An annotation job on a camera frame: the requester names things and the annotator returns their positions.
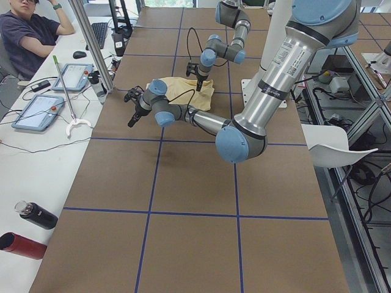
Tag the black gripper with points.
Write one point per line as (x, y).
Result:
(140, 110)
(201, 76)

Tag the cream long-sleeve printed shirt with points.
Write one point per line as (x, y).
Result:
(181, 91)

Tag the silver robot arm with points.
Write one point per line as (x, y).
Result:
(304, 28)
(230, 14)

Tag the clear bottle with black lid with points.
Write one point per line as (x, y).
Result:
(97, 86)

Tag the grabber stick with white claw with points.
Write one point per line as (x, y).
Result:
(74, 119)

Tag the far blue teach pendant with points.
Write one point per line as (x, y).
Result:
(75, 75)

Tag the blue teach pendant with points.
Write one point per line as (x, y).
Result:
(75, 75)
(39, 113)

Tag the black computer mouse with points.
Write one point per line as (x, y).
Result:
(79, 54)

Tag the near blue teach pendant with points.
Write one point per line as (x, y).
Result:
(39, 113)

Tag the black keyboard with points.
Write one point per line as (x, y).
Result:
(100, 31)

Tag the black power adapter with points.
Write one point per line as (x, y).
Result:
(40, 85)

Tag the seated person in dark hoodie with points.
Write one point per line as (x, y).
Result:
(29, 38)

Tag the black water bottle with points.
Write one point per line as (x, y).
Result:
(36, 214)

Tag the white plastic chair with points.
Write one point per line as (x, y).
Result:
(329, 147)

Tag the red bottle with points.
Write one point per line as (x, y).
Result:
(19, 245)

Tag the white camera mast with base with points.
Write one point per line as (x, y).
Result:
(265, 61)

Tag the aluminium frame post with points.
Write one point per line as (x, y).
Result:
(83, 20)

